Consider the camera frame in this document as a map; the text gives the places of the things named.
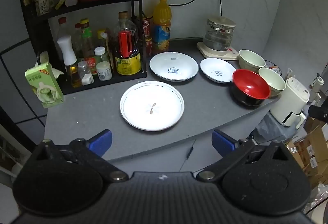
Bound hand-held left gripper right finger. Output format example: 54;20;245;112
197;129;295;181

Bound seasoning jar pale label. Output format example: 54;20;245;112
34;0;55;16

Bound cardboard boxes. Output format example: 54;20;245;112
286;116;328;189

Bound red drink can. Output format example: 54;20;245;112
143;38;153;57
142;18;151;39

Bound squeeze bottle white spout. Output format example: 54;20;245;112
97;29;113;60

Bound cream kettle base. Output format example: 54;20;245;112
197;42;240;60

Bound cream bowl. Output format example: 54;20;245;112
238;49;266;73
258;67;286;98

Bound white countertop appliance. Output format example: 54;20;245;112
270;77;310;127

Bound green jar white lid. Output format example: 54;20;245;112
94;46;110;66

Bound glass kettle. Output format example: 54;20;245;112
204;16;237;52

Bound sauce bottle red label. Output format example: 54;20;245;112
80;18;96;74

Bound red and black bowl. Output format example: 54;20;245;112
231;69;271;107

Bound black metal rack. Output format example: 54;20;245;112
16;0;148;95

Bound slim bottle red cap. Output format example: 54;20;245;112
74;23;84;58

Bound white plastic jar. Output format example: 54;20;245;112
96;61;112;81

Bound green carton box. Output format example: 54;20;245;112
25;62;65;109

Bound white deep plate blue print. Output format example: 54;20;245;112
149;52;199;82

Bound small glass shaker jar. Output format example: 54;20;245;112
77;61;94;85

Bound large white plate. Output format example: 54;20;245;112
120;81;185;131

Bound grey plastic bag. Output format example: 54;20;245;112
256;111;287;143

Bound orange juice bottle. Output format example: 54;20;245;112
152;0;172;55

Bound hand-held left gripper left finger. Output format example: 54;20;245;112
32;129;130;182

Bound small white plate grey print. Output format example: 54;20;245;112
200;58;237;84

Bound large soy sauce bottle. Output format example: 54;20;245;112
113;11;142;76

